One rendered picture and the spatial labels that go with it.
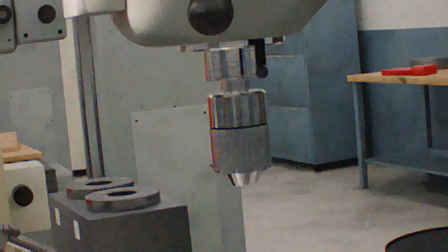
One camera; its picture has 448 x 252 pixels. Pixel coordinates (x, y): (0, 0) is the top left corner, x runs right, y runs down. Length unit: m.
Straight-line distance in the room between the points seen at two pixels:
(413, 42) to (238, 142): 7.02
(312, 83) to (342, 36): 0.51
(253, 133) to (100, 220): 0.34
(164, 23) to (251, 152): 0.13
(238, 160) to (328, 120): 7.37
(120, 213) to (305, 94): 7.01
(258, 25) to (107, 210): 0.43
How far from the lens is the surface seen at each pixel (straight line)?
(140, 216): 1.04
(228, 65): 0.71
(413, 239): 2.95
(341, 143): 8.17
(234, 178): 0.73
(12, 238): 0.92
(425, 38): 7.57
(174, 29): 0.67
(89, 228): 1.03
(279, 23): 0.69
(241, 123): 0.72
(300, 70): 8.05
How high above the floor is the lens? 1.32
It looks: 6 degrees down
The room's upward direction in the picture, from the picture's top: 5 degrees counter-clockwise
